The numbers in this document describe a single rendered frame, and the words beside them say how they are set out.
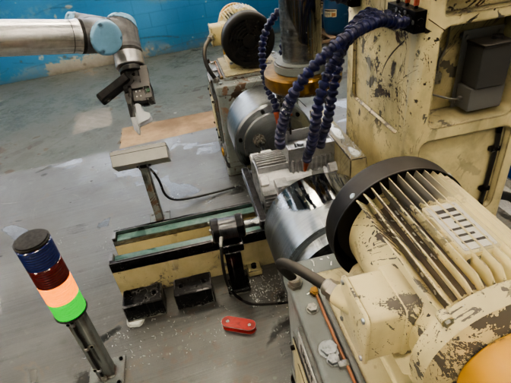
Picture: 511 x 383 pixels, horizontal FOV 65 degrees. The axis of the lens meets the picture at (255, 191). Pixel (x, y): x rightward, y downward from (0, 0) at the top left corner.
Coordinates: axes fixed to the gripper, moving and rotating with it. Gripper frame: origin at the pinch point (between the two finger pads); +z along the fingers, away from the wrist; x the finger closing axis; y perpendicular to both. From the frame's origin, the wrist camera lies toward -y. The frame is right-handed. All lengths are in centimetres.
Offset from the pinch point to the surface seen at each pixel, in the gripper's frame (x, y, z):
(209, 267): -11.7, 13.9, 45.4
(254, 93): -2.9, 38.4, -4.1
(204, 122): 224, 26, -62
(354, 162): -37, 52, 27
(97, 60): 456, -103, -247
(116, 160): -3.4, -6.9, 8.8
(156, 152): -3.4, 5.0, 8.6
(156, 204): 10.0, 0.1, 22.9
